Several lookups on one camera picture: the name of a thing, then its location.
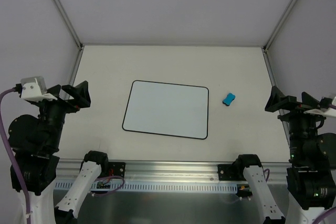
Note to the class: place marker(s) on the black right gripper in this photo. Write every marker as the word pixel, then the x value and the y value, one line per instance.
pixel 296 108

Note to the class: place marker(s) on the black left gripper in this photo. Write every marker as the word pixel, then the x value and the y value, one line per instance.
pixel 62 104

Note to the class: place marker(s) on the blue whiteboard eraser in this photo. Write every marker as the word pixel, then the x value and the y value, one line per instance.
pixel 227 101

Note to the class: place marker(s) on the white whiteboard black rim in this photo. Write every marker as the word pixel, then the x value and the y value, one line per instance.
pixel 167 109

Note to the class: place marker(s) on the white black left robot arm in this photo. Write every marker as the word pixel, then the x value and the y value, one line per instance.
pixel 32 143

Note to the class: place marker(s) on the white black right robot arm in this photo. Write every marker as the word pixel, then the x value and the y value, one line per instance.
pixel 312 158

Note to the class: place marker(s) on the shiny metal front panel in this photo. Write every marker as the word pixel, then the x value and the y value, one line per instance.
pixel 141 207

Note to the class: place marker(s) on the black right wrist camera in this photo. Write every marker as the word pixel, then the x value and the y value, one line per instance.
pixel 326 108

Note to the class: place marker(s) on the aluminium front rail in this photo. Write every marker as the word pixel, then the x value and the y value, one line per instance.
pixel 172 172

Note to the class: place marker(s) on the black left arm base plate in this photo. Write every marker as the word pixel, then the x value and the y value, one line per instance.
pixel 116 169

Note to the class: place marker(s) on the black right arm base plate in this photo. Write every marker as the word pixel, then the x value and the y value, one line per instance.
pixel 229 172

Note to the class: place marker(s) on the white slotted cable duct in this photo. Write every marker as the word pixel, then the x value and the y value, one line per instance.
pixel 158 187

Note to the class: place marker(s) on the aluminium left corner post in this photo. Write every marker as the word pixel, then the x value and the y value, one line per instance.
pixel 65 18

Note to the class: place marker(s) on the aluminium corner post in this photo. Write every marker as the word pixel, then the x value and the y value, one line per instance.
pixel 281 22
pixel 65 18

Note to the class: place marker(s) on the aluminium right corner post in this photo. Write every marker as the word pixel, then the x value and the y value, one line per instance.
pixel 281 22

